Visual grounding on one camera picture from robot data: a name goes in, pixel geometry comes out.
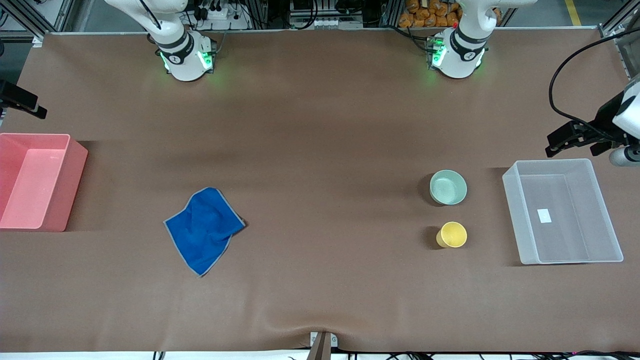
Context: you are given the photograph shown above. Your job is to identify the metal table edge bracket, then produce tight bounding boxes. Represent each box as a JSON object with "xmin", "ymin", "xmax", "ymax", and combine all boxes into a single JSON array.
[{"xmin": 306, "ymin": 331, "xmax": 339, "ymax": 360}]

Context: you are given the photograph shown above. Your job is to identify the pale green bowl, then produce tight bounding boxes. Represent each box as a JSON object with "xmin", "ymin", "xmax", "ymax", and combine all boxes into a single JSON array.
[{"xmin": 429, "ymin": 169, "xmax": 468, "ymax": 206}]

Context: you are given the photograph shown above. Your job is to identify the white power strip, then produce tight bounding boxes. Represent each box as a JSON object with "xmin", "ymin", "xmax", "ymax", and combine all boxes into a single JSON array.
[{"xmin": 192, "ymin": 4, "xmax": 252, "ymax": 31}]

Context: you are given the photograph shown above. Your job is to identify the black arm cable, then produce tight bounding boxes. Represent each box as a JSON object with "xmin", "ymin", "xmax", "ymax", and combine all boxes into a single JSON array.
[
  {"xmin": 139, "ymin": 0, "xmax": 163, "ymax": 31},
  {"xmin": 548, "ymin": 31, "xmax": 640, "ymax": 146}
]

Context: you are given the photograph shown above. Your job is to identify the blue cloth with grey hem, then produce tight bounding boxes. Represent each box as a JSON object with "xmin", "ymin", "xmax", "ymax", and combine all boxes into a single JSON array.
[{"xmin": 163, "ymin": 187, "xmax": 247, "ymax": 278}]

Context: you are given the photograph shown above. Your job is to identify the orange packaged items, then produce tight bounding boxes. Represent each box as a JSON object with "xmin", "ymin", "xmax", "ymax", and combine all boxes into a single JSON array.
[{"xmin": 398, "ymin": 0, "xmax": 462, "ymax": 29}]

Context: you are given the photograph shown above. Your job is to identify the pink plastic bin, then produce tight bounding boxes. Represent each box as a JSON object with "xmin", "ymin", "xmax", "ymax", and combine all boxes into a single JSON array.
[{"xmin": 0, "ymin": 132, "xmax": 89, "ymax": 233}]

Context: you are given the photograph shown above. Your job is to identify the clear plastic bin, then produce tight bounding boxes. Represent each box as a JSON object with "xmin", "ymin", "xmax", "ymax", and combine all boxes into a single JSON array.
[{"xmin": 502, "ymin": 158, "xmax": 625, "ymax": 265}]

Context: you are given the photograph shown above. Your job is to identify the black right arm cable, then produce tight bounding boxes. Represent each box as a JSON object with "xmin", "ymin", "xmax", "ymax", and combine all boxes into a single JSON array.
[{"xmin": 139, "ymin": 0, "xmax": 163, "ymax": 31}]

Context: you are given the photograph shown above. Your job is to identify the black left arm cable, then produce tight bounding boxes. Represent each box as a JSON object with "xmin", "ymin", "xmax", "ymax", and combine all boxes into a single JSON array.
[{"xmin": 548, "ymin": 31, "xmax": 640, "ymax": 146}]

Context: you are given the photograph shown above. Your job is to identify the aluminium frame post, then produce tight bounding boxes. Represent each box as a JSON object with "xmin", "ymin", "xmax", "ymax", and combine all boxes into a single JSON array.
[
  {"xmin": 599, "ymin": 10, "xmax": 640, "ymax": 78},
  {"xmin": 0, "ymin": 0, "xmax": 76, "ymax": 47}
]

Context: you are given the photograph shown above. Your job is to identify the yellow cup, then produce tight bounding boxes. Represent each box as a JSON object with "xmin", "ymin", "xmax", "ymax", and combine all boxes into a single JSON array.
[{"xmin": 436, "ymin": 221, "xmax": 468, "ymax": 249}]

